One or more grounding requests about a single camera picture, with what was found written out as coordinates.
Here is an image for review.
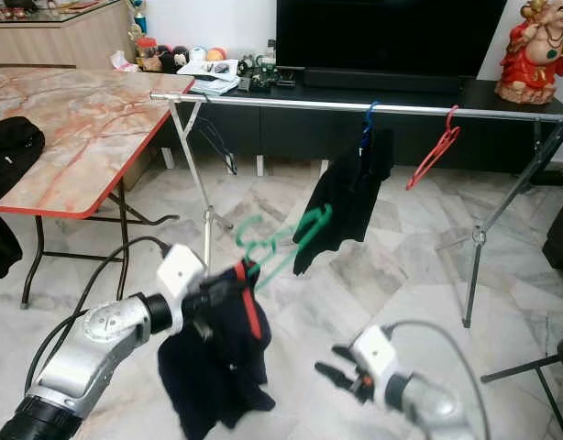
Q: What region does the navy shirt with red trim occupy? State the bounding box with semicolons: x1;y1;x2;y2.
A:
158;261;275;440

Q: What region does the green plastic hanger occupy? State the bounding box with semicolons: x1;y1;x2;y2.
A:
234;203;334;276

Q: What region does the thin dark grey hanger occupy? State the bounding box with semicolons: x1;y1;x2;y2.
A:
199;99;238;175

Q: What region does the blue plastic hanger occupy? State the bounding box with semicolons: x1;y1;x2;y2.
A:
359;101;381;149

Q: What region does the red plastic hanger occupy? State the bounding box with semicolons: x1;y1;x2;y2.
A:
405;104;462;192

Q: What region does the black t-shirt green print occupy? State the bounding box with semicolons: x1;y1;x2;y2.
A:
293;128;395;276

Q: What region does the black low tv cabinet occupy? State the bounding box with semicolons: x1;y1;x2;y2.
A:
171;75;563;177

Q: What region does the marble top folding table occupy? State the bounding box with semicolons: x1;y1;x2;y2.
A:
0;69;195;310

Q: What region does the silver metal clothes rack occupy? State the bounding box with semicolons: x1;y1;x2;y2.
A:
150;92;563;329

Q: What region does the stack of white papers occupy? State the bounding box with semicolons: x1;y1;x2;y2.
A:
176;60;241;95

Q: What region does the black jacket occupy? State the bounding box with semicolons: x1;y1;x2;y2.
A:
0;116;49;279

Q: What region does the jar with red lid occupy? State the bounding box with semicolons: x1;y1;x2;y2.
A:
135;37;159;72

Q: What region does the pink tissue pack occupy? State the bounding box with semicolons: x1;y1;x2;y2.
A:
110;50;138;72

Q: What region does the black soundbar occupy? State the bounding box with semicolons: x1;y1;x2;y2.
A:
303;68;466;94

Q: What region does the gold trophy with blue ball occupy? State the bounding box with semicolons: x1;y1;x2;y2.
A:
128;0;149;39

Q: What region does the light wooden sideboard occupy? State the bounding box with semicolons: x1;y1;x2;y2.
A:
0;0;134;70

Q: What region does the black flat television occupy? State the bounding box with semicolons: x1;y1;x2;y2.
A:
275;0;507;79

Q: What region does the red laughing buddha statue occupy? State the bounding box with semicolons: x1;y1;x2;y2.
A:
494;0;563;105

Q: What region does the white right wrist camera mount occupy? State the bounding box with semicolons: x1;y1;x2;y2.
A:
348;325;403;386

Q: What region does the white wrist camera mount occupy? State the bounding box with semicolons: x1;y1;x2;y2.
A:
155;243;209;336
348;325;403;386

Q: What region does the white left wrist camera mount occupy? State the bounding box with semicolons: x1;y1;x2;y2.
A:
155;243;209;336

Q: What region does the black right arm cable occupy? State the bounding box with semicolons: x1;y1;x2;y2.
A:
382;319;493;440

